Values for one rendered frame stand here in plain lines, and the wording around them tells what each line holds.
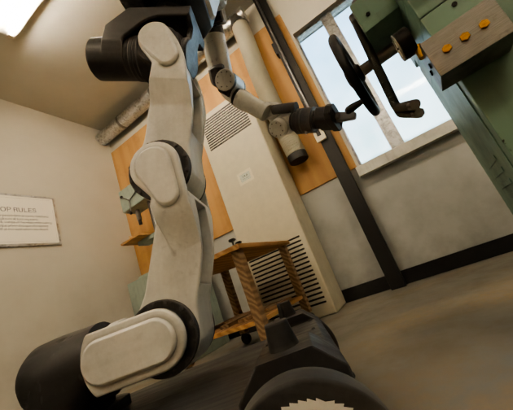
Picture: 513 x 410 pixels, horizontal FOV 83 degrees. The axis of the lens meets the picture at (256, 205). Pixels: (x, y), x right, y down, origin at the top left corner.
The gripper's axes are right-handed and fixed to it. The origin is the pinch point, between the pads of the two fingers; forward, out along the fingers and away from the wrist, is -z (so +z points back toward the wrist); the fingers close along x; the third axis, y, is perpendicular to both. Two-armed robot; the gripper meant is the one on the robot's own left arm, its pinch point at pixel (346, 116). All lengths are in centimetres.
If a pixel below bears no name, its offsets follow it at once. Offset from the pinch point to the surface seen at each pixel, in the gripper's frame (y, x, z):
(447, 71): -8.0, 28.5, -28.1
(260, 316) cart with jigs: -76, -29, 36
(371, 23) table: 19.5, 14.4, -8.4
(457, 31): -1.1, 29.8, -29.1
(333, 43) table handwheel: 14.7, 16.0, 1.1
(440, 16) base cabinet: 8.3, 23.4, -25.6
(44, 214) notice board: -54, -19, 263
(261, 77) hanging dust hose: 88, -86, 107
